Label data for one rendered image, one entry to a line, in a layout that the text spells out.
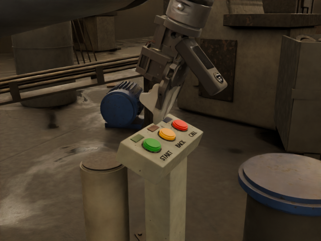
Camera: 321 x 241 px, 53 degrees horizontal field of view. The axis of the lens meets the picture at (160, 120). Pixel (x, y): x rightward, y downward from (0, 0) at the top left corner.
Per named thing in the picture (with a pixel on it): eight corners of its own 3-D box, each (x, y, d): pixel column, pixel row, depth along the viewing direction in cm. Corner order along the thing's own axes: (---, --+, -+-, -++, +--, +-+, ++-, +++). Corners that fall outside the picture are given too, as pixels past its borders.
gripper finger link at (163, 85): (161, 103, 67) (174, 64, 63) (168, 106, 66) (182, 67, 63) (149, 108, 63) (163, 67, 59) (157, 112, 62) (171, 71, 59)
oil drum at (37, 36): (6, 104, 338) (-7, 13, 310) (49, 92, 388) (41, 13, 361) (49, 111, 312) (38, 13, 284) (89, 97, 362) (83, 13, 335)
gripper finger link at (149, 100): (137, 114, 70) (150, 75, 66) (160, 126, 68) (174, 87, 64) (130, 117, 68) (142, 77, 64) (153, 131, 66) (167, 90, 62)
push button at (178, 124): (168, 127, 83) (170, 121, 82) (175, 123, 86) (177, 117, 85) (182, 135, 82) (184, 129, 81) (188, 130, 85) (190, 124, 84)
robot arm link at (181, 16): (217, 7, 60) (201, 6, 53) (208, 31, 62) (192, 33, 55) (182, -6, 62) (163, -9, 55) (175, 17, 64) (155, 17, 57)
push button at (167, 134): (155, 136, 76) (156, 130, 76) (162, 131, 80) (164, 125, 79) (169, 145, 75) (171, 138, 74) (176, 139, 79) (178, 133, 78)
